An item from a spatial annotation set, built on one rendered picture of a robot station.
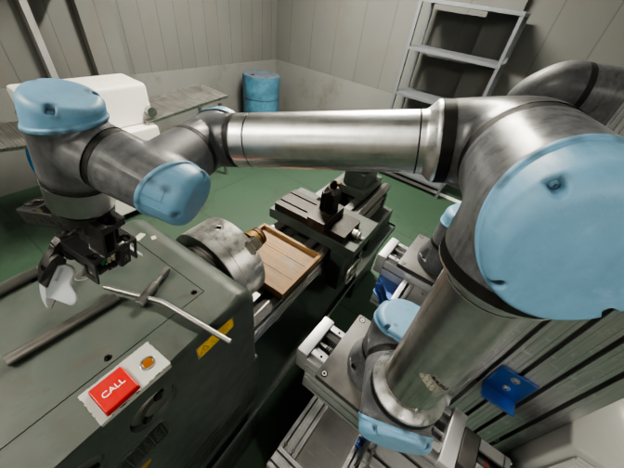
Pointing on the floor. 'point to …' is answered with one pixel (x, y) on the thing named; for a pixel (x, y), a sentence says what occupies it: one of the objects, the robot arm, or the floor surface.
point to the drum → (260, 91)
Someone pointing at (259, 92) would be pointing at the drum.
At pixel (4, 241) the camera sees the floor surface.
